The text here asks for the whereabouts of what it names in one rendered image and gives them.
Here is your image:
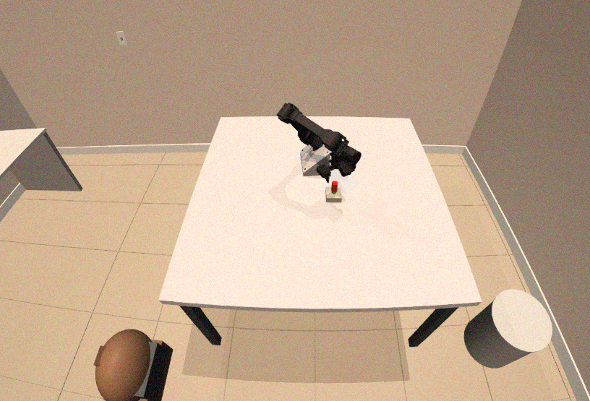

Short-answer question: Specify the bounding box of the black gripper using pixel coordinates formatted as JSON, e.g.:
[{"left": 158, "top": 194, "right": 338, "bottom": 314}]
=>
[{"left": 317, "top": 152, "right": 344, "bottom": 183}]

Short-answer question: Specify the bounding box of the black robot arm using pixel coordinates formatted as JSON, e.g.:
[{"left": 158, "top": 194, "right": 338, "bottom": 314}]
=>
[{"left": 276, "top": 103, "right": 362, "bottom": 177}]

